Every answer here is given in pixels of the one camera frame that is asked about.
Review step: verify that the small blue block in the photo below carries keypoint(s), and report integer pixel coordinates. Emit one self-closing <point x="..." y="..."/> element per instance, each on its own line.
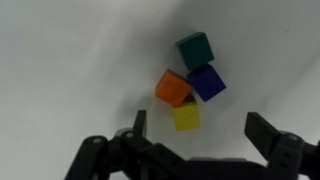
<point x="206" y="82"/>

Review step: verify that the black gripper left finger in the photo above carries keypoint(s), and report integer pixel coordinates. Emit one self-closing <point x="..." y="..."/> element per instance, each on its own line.
<point x="133" y="156"/>

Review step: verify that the small dark green block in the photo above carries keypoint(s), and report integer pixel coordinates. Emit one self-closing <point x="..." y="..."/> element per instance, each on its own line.
<point x="195" y="50"/>

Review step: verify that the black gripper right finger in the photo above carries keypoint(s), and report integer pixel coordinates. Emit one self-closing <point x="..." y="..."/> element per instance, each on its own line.
<point x="263" y="136"/>

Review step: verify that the small orange block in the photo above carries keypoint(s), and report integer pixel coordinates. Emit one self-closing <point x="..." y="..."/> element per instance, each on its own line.
<point x="171" y="88"/>

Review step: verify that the small yellow block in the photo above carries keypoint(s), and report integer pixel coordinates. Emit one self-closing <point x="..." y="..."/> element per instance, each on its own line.
<point x="186" y="116"/>

